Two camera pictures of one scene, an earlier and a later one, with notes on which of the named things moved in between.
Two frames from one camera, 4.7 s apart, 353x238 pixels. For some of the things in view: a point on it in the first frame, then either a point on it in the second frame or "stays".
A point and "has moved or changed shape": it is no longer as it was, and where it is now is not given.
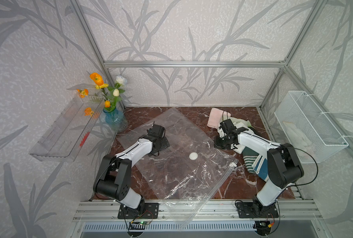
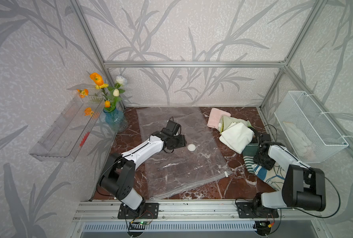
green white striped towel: x=249 y=155 stays
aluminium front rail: x=84 y=210 stays
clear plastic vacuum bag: x=189 y=168 has moved or changed shape
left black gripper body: x=162 y=144 -> x=177 y=142
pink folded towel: x=215 y=116 stays
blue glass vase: x=115 y=120 stays
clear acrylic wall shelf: x=59 y=141 stays
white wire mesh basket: x=312 y=136 stays
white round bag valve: x=193 y=155 -> x=191 y=147
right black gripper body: x=222 y=142 -> x=261 y=160
